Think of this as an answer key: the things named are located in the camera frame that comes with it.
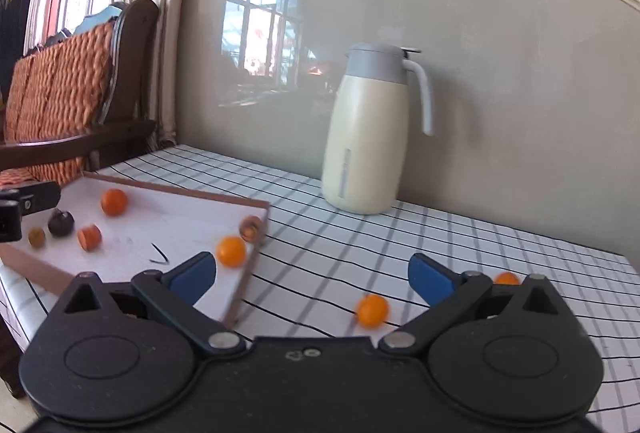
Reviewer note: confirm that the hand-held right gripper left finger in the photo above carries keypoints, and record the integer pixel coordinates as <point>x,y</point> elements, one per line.
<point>192,277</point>

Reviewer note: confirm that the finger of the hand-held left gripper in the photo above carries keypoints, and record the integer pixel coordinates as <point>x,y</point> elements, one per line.
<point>42,198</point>

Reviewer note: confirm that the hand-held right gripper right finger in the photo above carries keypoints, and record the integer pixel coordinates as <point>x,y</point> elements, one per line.
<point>430,277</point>

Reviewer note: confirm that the small brown fruit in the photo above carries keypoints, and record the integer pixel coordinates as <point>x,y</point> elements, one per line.
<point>36,237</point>

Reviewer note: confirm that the dark mangosteen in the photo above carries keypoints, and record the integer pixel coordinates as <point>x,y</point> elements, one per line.
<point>61,223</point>

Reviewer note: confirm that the small yellowish orange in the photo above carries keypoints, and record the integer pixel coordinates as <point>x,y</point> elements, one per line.
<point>231,251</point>

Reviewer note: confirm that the shallow brown cardboard box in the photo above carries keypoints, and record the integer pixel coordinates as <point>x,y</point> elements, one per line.
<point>165,223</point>

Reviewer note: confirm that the orange carrot piece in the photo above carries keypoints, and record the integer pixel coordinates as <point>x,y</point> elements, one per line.
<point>90,237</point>

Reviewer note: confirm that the large orange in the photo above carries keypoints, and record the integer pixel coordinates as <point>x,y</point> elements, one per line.
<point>114,202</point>

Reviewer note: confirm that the white black checked tablecloth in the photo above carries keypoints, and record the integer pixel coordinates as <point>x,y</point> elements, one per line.
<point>350,253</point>

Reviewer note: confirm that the wooden sofa orange tufted cushions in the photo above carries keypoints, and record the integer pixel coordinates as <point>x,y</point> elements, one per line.
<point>60,88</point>

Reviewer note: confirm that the cream thermos jug grey lid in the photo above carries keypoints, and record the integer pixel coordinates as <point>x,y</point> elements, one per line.
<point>360,148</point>

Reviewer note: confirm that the dark hanging clothes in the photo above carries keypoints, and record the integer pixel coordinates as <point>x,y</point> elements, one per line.
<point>15,28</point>

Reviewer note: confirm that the beige embroidered curtain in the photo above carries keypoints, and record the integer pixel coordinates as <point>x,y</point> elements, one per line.
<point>160,13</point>

